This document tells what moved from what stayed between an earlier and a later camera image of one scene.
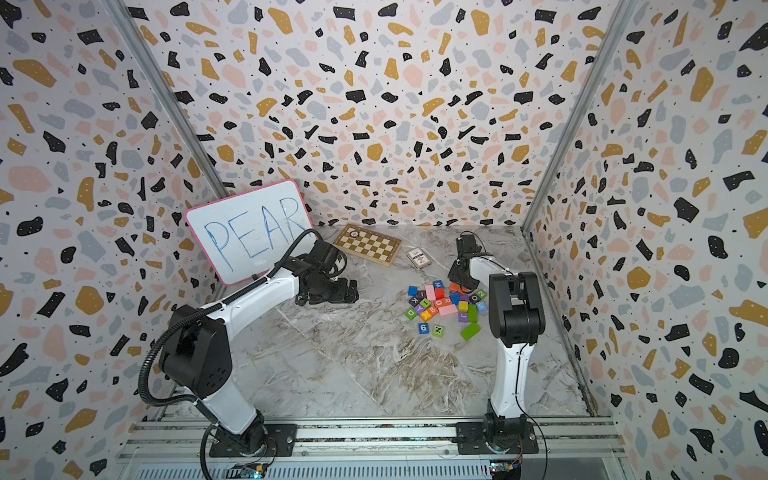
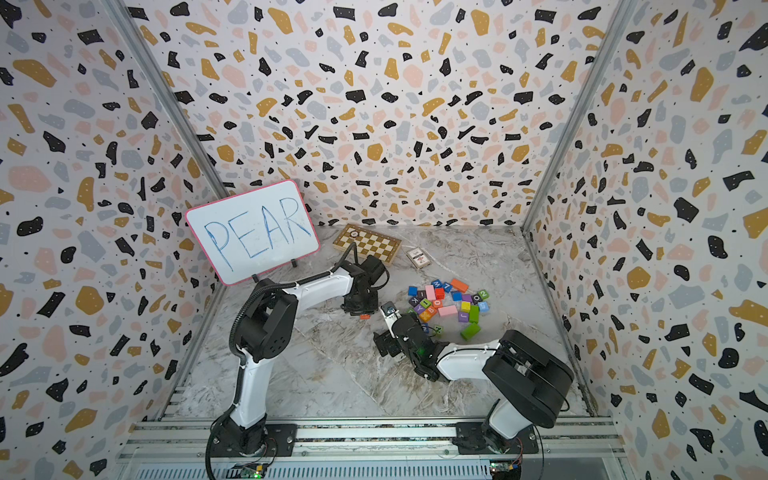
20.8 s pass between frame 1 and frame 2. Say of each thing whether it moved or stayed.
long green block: stayed
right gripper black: moved
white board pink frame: stayed
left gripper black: moved
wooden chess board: stayed
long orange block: stayed
